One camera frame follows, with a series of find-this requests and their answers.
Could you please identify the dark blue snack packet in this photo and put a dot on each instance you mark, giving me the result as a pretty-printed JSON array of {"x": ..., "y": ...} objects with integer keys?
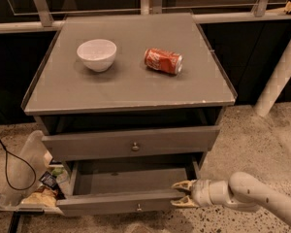
[{"x": 49, "y": 180}]

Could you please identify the metal railing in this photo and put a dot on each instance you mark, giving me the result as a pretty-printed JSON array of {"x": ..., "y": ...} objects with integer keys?
[{"x": 10, "y": 22}]

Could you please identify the grey top drawer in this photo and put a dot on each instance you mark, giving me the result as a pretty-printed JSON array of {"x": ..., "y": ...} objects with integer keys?
[{"x": 131, "y": 143}]

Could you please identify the grey drawer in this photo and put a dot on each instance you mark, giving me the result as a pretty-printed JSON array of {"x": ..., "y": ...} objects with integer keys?
[
  {"x": 127, "y": 185},
  {"x": 131, "y": 143}
]

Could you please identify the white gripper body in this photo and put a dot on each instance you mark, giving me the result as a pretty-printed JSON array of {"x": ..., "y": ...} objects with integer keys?
[{"x": 201, "y": 192}]

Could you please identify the white diagonal pole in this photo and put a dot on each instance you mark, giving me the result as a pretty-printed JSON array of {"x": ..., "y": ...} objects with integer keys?
[{"x": 276, "y": 83}]

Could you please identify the white ceramic bowl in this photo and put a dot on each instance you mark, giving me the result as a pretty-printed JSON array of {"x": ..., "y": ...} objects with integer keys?
[{"x": 98, "y": 55}]

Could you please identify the grey drawer cabinet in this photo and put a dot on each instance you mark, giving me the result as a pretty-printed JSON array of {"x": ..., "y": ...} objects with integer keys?
[{"x": 66, "y": 97}]

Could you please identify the red soda can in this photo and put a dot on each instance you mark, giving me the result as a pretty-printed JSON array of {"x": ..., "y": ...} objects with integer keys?
[{"x": 164, "y": 61}]

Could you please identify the clear plastic storage bin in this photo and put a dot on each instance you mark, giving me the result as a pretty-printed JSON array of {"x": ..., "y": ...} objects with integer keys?
[{"x": 24, "y": 171}]

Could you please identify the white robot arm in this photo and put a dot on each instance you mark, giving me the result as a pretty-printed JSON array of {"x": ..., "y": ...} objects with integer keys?
[{"x": 242, "y": 192}]

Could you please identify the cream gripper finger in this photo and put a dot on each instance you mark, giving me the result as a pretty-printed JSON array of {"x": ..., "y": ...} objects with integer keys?
[
  {"x": 184, "y": 185},
  {"x": 185, "y": 202}
]

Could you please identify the yellow snack bag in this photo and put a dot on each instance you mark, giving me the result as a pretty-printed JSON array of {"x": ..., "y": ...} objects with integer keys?
[{"x": 43, "y": 195}]

